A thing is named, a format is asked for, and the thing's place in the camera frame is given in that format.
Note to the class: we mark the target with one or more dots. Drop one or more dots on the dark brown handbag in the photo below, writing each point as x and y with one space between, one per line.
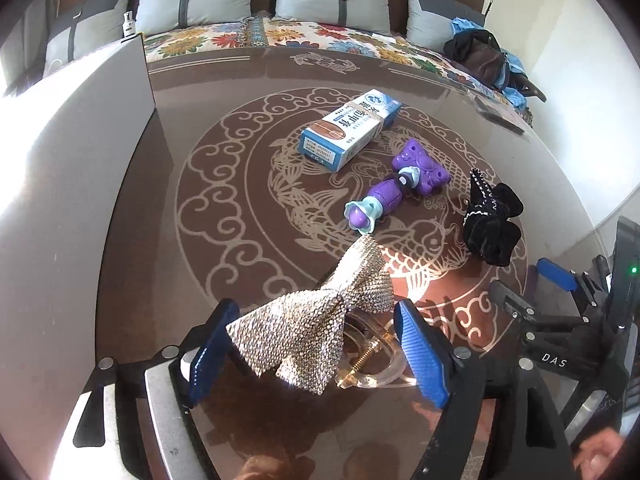
482 62

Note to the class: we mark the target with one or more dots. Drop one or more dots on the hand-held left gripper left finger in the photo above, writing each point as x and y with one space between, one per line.
212 355

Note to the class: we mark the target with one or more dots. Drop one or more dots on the black velvet scrunchie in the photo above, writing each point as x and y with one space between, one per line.
487 225

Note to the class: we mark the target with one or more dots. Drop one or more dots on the small white bottle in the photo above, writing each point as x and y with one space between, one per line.
129 25

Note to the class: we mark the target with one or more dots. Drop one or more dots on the rhinestone bow hair clip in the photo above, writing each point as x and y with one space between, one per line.
300 325

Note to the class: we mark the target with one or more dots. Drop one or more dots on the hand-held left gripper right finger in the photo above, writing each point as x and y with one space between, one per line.
420 355

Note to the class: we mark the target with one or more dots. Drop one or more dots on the black cloth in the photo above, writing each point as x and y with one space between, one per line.
462 44

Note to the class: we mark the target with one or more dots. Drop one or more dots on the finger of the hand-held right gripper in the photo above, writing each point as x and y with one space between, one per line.
515 302
555 272

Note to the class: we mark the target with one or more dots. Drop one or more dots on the purple plastic toy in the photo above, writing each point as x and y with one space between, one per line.
385 195

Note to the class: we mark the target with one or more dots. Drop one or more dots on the brown patterned desktop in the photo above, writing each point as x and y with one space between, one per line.
225 240

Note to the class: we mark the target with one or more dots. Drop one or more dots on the person's right hand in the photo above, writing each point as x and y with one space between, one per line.
600 457

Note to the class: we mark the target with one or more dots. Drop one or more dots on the floral printed blanket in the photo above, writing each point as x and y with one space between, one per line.
310 35

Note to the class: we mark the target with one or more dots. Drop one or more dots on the blue white medicine box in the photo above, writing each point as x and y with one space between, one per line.
345 130

